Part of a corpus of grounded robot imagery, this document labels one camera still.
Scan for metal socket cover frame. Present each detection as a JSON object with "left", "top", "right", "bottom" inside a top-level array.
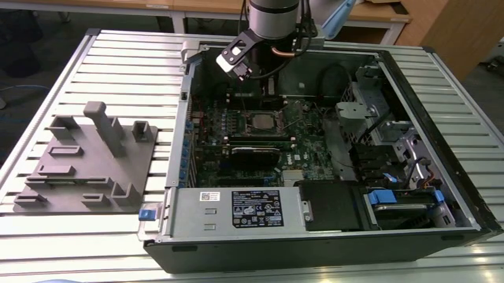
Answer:
[{"left": 276, "top": 99, "right": 304, "bottom": 123}]

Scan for CPU socket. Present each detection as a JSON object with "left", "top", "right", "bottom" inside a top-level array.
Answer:
[{"left": 244, "top": 110, "right": 286, "bottom": 137}]

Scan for black expansion slot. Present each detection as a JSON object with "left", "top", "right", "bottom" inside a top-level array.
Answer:
[{"left": 218, "top": 176, "right": 266, "bottom": 186}]

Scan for black plastic drive cover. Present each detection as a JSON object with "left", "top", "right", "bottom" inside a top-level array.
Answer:
[{"left": 294, "top": 180, "right": 369, "bottom": 232}]

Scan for silver metal drive cage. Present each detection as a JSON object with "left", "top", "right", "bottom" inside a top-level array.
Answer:
[{"left": 334, "top": 66, "right": 413, "bottom": 142}]

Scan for wooden desk white legs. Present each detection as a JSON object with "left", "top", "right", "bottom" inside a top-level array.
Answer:
[
  {"left": 0, "top": 0, "right": 186, "bottom": 34},
  {"left": 172, "top": 0, "right": 413, "bottom": 45}
]

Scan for black graphics card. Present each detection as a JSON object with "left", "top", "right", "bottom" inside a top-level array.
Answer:
[{"left": 230, "top": 146, "right": 282, "bottom": 171}]

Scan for green motherboard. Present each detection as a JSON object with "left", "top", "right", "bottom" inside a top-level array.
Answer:
[{"left": 187, "top": 96, "right": 347, "bottom": 189}]

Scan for silver chipset heatsink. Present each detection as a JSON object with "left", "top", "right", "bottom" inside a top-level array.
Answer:
[{"left": 282, "top": 169, "right": 306, "bottom": 181}]

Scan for wooden cabinet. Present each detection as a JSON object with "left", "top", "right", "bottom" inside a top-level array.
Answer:
[{"left": 395, "top": 0, "right": 504, "bottom": 82}]

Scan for hard disk in blue carrier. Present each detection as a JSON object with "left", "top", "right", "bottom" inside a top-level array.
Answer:
[{"left": 363, "top": 188, "right": 448, "bottom": 231}]

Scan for grey power supply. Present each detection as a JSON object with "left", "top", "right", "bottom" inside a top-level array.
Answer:
[{"left": 156, "top": 186, "right": 309, "bottom": 240}]

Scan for grey parts rack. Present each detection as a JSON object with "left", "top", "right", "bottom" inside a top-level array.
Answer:
[{"left": 12, "top": 101, "right": 159, "bottom": 213}]

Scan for black office chair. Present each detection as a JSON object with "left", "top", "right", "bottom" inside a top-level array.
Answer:
[{"left": 0, "top": 8, "right": 42, "bottom": 79}]

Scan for black grey PC case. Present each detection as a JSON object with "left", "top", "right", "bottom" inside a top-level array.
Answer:
[{"left": 136, "top": 40, "right": 504, "bottom": 274}]

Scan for copper cable fitting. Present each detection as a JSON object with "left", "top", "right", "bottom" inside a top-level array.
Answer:
[{"left": 271, "top": 47, "right": 295, "bottom": 60}]

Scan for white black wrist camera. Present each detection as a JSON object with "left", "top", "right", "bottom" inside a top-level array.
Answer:
[{"left": 215, "top": 29, "right": 258, "bottom": 82}]

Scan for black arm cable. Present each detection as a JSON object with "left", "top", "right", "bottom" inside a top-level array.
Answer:
[
  {"left": 292, "top": 0, "right": 315, "bottom": 58},
  {"left": 238, "top": 0, "right": 250, "bottom": 30}
]

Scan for thick black looped cable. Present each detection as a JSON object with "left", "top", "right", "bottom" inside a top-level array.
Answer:
[{"left": 319, "top": 63, "right": 354, "bottom": 100}]

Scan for grey flat ribbon cable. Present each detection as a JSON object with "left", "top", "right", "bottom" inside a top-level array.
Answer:
[{"left": 321, "top": 116, "right": 357, "bottom": 181}]

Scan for black power cable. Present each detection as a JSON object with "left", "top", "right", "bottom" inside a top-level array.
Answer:
[{"left": 358, "top": 109, "right": 391, "bottom": 146}]

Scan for black plastic bracket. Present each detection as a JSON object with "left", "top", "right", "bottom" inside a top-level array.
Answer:
[{"left": 347, "top": 143, "right": 399, "bottom": 181}]

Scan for coloured power wire bundle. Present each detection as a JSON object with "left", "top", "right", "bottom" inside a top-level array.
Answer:
[{"left": 414, "top": 172, "right": 438, "bottom": 191}]

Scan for blue floor cable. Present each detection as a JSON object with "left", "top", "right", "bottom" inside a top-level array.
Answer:
[{"left": 0, "top": 84, "right": 50, "bottom": 94}]

